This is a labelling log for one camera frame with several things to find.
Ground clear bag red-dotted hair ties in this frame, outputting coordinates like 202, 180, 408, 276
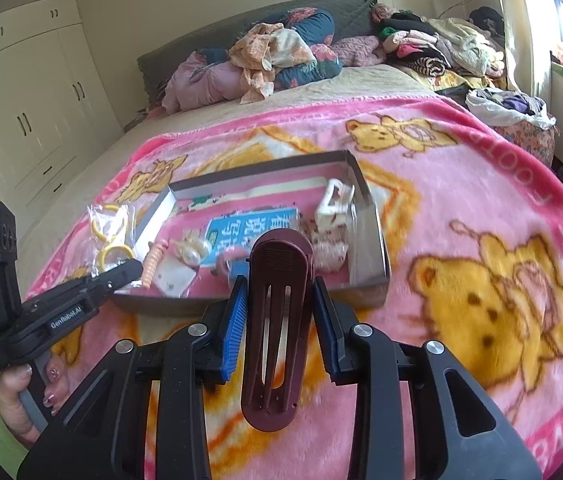
306, 220, 352, 274

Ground white plastic bag of clothes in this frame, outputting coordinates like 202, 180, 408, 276
466, 87, 558, 129

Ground peach spiral hair tie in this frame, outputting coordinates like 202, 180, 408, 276
142, 241, 168, 289

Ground person's left hand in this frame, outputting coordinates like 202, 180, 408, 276
0, 356, 71, 444

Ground white hair claw clip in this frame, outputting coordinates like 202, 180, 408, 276
315, 179, 357, 242

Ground orange floral cloth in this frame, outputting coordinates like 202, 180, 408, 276
229, 22, 318, 107

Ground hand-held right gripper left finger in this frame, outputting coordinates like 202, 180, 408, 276
16, 275, 251, 480

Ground purple pink pillow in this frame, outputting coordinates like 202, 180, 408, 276
331, 35, 387, 69

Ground pearl hair accessory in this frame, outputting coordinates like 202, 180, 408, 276
172, 230, 211, 266

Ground cream wardrobe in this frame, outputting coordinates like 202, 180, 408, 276
0, 0, 125, 271

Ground pile of clothes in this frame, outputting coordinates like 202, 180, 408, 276
371, 2, 510, 92

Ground small clear packet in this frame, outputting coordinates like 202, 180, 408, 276
154, 262, 197, 297

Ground pink printed blanket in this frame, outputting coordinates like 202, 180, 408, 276
24, 95, 563, 480

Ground blue printed card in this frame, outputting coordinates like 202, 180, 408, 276
202, 206, 303, 267

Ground grey quilted headboard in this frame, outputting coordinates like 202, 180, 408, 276
136, 0, 380, 107

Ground maroon hair clip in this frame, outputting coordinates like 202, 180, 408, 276
239, 227, 315, 433

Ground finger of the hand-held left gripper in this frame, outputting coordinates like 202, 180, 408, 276
76, 259, 144, 302

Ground brown cardboard box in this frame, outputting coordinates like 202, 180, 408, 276
112, 149, 392, 317

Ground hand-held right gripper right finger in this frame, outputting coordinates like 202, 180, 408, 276
311, 275, 545, 480

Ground dark floral pillow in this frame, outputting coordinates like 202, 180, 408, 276
196, 7, 345, 92

